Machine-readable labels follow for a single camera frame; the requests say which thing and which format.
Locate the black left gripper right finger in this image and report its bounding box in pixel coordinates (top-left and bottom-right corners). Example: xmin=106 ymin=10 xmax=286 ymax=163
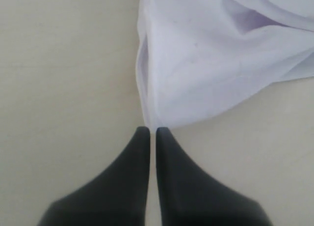
xmin=156 ymin=127 xmax=270 ymax=226

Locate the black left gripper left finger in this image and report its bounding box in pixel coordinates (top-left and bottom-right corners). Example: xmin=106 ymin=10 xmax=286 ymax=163
xmin=38 ymin=127 xmax=150 ymax=226

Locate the white t-shirt red lettering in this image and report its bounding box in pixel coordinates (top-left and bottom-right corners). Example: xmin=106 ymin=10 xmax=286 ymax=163
xmin=136 ymin=0 xmax=314 ymax=130

